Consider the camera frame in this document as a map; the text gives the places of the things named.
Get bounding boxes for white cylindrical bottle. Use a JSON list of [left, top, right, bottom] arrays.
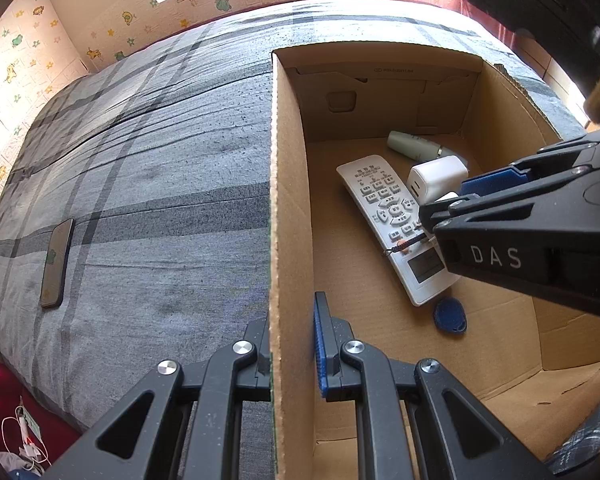
[[386, 130, 463, 161]]

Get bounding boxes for black smartphone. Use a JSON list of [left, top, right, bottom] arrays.
[[40, 218, 75, 308]]

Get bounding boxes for blue key fob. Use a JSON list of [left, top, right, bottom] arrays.
[[433, 296, 467, 333]]

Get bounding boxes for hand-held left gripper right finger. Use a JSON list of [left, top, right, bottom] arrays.
[[313, 291, 553, 480]]

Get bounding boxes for white power strip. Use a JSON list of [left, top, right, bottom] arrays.
[[0, 405, 48, 468]]

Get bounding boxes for white remote control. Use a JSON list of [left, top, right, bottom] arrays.
[[336, 154, 453, 307]]

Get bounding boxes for thin black cord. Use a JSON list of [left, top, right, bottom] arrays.
[[382, 232, 431, 256]]

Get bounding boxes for grey plaid blanket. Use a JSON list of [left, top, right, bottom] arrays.
[[0, 0, 588, 433]]

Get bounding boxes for dark red cloth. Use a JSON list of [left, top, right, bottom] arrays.
[[0, 355, 81, 461]]

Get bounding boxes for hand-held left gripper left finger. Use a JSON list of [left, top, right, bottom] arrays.
[[42, 316, 272, 480]]

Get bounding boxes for white charger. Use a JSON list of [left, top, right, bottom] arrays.
[[407, 155, 468, 206]]

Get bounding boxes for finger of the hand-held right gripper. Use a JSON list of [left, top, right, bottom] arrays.
[[419, 157, 600, 246], [459, 130, 600, 196]]

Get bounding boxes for red bed sheet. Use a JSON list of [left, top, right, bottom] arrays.
[[400, 0, 516, 36]]

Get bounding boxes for brown cardboard box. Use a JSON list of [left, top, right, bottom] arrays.
[[269, 41, 600, 480]]

